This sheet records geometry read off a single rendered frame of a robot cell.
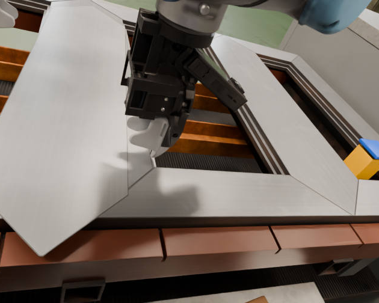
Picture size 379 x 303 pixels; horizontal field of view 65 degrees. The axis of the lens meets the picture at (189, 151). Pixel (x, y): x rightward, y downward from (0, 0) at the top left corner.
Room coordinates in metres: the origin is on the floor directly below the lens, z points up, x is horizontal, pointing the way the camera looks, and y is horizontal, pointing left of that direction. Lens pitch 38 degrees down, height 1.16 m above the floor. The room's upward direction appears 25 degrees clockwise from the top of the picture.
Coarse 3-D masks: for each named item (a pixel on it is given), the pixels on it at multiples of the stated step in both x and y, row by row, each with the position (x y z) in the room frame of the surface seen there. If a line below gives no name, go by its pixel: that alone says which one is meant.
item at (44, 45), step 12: (36, 48) 0.49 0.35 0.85; (48, 48) 0.51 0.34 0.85; (60, 48) 0.53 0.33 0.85; (72, 48) 0.55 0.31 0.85; (84, 48) 0.57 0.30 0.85; (96, 48) 0.60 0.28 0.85; (72, 60) 0.51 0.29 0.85; (84, 60) 0.53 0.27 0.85; (96, 60) 0.55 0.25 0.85; (108, 60) 0.57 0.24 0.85; (120, 60) 0.59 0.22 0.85
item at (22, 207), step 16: (0, 192) 0.19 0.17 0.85; (16, 192) 0.19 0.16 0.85; (32, 192) 0.20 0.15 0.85; (48, 192) 0.21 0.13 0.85; (64, 192) 0.22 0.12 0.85; (80, 192) 0.23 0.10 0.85; (96, 192) 0.24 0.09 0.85; (112, 192) 0.25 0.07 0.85; (0, 208) 0.17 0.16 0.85; (16, 208) 0.18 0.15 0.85; (32, 208) 0.18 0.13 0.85; (48, 208) 0.19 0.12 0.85; (64, 208) 0.20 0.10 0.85; (80, 208) 0.21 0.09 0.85; (96, 208) 0.22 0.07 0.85; (16, 224) 0.16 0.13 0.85; (32, 224) 0.17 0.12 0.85; (48, 224) 0.17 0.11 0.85; (64, 224) 0.18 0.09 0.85; (80, 224) 0.19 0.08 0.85
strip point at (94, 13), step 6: (72, 6) 0.75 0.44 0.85; (78, 6) 0.77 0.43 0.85; (84, 6) 0.78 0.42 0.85; (90, 6) 0.80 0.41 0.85; (72, 12) 0.72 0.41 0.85; (78, 12) 0.73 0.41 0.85; (84, 12) 0.75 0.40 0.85; (90, 12) 0.76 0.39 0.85; (96, 12) 0.78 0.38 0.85; (102, 12) 0.80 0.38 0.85; (96, 18) 0.74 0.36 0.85; (102, 18) 0.76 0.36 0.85; (108, 18) 0.78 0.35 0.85; (114, 24) 0.76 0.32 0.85; (120, 24) 0.78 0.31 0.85
